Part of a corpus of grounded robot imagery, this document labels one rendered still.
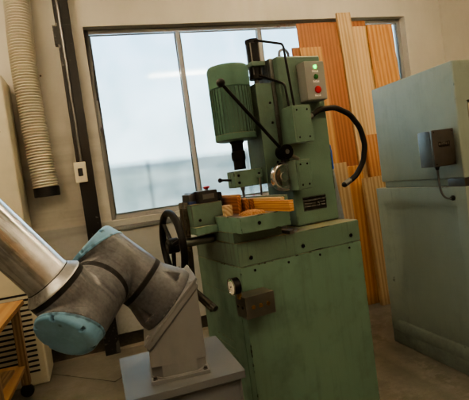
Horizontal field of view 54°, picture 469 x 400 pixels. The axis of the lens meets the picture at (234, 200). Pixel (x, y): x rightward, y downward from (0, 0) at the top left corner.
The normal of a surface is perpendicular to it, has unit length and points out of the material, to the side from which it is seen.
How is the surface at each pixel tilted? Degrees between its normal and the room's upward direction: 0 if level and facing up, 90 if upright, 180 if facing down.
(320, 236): 90
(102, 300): 71
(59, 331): 122
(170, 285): 54
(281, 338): 90
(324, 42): 88
